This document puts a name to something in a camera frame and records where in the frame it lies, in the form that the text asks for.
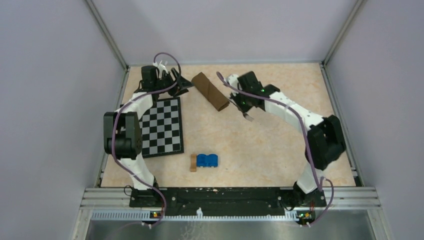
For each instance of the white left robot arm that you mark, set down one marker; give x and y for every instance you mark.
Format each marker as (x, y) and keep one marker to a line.
(122, 134)

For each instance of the blue toy car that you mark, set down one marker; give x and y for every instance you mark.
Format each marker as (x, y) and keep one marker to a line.
(207, 160)

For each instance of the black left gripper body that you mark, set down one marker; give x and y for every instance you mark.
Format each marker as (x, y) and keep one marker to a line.
(166, 80)

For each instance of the small wooden block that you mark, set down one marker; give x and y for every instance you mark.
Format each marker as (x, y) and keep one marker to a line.
(193, 163)

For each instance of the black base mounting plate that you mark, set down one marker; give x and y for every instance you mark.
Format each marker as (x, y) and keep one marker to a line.
(226, 201)

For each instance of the brown cloth napkin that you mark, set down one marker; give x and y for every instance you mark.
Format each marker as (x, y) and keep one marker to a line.
(212, 94)

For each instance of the white cable duct strip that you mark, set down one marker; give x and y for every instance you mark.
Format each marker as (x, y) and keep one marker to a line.
(146, 215)

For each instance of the black white checkerboard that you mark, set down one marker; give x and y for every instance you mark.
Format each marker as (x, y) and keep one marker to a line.
(162, 129)

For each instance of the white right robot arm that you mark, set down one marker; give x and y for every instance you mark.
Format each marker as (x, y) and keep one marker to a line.
(322, 135)

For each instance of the aluminium frame rail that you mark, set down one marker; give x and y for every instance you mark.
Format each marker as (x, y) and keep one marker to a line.
(122, 137)

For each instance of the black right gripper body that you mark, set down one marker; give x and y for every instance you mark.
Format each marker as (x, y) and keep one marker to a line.
(241, 100)

